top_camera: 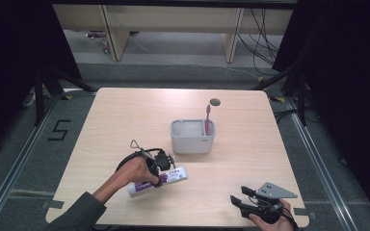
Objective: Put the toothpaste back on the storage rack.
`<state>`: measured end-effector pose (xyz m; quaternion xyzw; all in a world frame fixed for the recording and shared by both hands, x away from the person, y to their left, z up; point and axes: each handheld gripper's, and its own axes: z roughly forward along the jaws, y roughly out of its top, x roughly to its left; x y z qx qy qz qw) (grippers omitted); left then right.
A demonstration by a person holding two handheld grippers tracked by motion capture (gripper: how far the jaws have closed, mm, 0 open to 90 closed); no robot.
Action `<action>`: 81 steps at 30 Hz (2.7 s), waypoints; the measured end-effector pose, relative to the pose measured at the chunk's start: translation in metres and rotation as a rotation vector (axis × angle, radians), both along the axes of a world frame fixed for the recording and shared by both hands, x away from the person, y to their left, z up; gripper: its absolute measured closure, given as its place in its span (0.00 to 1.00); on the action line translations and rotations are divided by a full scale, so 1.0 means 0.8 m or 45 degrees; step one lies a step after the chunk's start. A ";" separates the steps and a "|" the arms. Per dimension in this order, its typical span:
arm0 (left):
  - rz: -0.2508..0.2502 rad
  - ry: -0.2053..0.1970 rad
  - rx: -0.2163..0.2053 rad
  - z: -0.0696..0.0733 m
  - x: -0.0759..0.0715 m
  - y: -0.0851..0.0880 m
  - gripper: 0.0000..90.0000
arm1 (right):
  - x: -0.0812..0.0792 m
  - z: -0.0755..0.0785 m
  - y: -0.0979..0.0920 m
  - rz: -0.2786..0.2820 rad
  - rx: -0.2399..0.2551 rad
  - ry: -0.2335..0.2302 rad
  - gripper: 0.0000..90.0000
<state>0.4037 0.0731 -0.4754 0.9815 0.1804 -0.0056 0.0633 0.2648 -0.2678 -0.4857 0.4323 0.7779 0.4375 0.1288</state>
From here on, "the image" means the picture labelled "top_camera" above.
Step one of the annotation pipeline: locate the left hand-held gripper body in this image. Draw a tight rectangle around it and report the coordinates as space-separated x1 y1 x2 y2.
129 139 174 181

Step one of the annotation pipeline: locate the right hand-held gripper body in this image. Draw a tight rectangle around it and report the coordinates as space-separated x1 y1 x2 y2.
240 181 298 224

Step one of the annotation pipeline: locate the purple and white toothpaste tube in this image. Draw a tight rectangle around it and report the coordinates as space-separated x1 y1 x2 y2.
127 166 189 198

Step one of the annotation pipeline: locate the grey toothbrush holder box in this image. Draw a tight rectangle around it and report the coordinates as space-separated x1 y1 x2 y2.
170 118 217 155

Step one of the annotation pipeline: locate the pink toothbrush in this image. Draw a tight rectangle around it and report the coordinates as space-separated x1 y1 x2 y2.
203 104 212 137

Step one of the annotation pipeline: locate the person's left hand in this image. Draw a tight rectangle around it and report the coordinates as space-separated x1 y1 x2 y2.
122 156 160 186

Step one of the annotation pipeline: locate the person's right hand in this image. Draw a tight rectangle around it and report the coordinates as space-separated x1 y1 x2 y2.
249 198 295 231

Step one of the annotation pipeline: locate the black metal stand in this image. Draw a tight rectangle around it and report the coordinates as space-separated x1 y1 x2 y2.
251 62 307 127
33 64 95 126

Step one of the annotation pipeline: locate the light wooden desk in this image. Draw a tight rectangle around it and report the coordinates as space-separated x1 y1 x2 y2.
52 3 295 64

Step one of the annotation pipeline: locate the dark curtain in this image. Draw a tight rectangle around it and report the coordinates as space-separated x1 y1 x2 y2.
0 0 82 162
272 0 370 231

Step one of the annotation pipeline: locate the left hand-held gripper cable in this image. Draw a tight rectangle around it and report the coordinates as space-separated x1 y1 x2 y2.
115 147 166 171

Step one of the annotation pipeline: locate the aluminium floor rail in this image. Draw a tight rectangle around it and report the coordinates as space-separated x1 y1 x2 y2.
285 95 357 231
0 94 61 231

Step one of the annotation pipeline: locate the black floor cable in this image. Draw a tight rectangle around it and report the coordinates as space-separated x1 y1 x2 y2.
273 107 304 123

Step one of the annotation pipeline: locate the bundle of black cables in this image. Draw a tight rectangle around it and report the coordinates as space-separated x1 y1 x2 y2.
237 8 280 76

